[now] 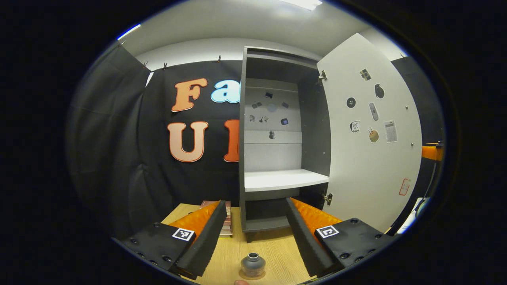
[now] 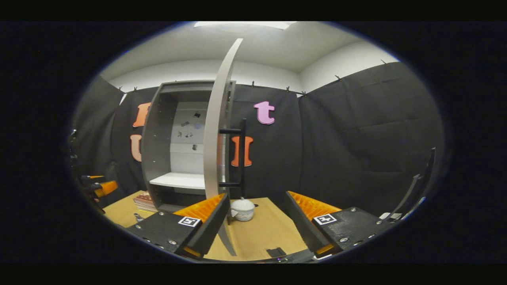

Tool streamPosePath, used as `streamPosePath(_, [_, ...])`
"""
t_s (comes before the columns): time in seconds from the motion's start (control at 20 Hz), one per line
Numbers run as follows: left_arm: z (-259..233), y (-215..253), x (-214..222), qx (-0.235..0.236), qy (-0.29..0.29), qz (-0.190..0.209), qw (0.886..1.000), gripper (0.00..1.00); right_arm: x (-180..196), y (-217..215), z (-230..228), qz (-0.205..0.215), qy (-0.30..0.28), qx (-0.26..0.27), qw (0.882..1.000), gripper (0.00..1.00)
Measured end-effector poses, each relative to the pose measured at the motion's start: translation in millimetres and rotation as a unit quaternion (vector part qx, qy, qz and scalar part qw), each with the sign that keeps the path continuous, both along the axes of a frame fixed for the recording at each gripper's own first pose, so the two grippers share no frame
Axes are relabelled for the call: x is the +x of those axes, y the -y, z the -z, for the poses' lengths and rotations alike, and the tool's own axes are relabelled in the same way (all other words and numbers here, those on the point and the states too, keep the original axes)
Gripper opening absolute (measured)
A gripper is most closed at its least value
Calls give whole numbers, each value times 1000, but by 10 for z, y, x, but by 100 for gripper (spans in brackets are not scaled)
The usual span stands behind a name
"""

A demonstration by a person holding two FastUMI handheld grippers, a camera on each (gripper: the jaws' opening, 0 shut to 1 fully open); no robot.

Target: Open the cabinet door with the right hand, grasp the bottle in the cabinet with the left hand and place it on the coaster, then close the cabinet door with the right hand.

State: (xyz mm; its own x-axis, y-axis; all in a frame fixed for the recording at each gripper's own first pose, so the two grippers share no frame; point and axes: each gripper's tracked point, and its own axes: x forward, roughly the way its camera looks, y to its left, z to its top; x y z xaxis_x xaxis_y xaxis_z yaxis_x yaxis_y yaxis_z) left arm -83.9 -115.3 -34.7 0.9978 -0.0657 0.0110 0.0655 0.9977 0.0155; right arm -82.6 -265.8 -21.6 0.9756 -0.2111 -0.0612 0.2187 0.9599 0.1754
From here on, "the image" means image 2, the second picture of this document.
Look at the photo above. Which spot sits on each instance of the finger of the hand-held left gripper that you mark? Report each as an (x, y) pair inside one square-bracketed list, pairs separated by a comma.
[(92, 179), (105, 189)]

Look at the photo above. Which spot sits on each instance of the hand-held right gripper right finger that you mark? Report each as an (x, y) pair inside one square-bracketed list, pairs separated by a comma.
[(301, 225)]

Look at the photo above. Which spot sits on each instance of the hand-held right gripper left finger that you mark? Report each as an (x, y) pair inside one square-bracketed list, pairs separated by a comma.
[(212, 225)]

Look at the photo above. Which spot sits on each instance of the grey cabinet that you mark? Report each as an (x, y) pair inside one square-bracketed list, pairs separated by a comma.
[(158, 138)]

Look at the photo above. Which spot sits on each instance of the white cabinet door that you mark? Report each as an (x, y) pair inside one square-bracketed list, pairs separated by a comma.
[(214, 130)]

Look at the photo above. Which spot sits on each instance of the white lidded ceramic jar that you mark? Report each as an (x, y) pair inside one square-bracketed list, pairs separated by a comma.
[(243, 209)]

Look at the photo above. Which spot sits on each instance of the stack of books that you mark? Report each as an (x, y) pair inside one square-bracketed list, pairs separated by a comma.
[(144, 201)]

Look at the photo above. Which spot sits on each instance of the black backdrop cloth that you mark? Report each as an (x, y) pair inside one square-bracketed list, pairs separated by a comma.
[(336, 138)]

